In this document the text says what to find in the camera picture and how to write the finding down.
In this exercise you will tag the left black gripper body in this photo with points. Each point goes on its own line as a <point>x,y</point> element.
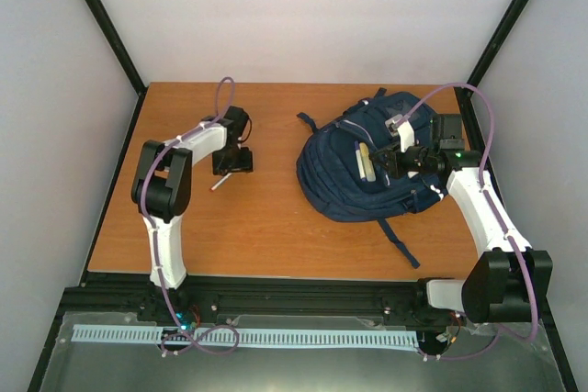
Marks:
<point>231,161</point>

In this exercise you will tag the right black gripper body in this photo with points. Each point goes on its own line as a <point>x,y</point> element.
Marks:
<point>400,169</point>

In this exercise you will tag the red capped marker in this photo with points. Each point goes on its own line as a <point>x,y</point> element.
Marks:
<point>220,182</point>

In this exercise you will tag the yellow highlighter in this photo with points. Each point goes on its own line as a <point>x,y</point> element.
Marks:
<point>367,163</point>

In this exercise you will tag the purple capped marker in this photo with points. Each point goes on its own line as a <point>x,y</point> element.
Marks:
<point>359,162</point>

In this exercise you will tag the navy blue student backpack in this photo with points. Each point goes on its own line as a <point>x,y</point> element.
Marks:
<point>343,186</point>

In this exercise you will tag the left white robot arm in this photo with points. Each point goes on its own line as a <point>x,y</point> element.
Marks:
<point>162,184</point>

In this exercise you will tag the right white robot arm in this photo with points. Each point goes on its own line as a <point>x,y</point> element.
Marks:
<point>510,280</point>

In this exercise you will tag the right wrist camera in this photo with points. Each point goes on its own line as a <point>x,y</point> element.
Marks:
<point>400,126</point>

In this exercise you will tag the right black frame post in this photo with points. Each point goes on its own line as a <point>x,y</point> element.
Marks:
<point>497,40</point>

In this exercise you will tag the black frame post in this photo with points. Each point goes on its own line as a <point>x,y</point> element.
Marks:
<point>497,40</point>
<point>115,42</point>

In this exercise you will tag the left black frame post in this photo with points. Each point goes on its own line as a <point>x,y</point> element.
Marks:
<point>115,42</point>

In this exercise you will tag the black aluminium frame base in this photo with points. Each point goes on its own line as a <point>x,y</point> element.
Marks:
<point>88,347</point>

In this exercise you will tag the light blue slotted cable duct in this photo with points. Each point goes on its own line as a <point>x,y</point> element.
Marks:
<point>401,340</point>

